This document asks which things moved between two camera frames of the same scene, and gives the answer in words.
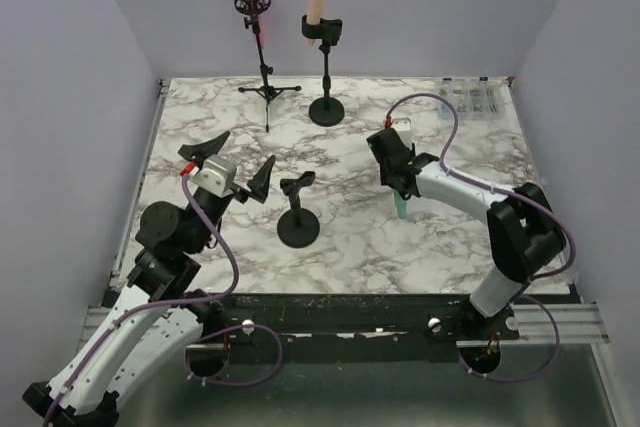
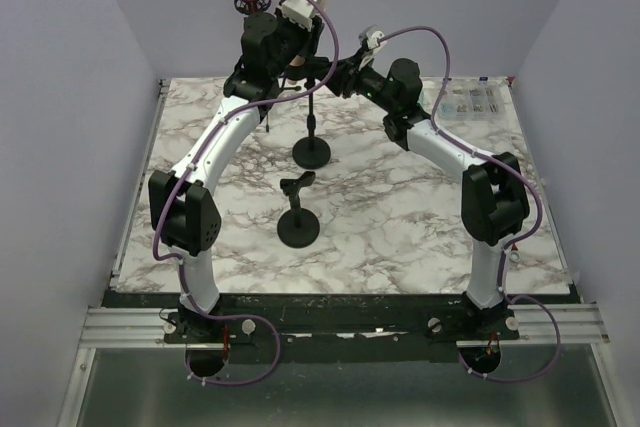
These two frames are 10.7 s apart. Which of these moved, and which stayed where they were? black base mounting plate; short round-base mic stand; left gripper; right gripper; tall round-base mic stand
Moved: right gripper; left gripper; tall round-base mic stand
Stayed: short round-base mic stand; black base mounting plate
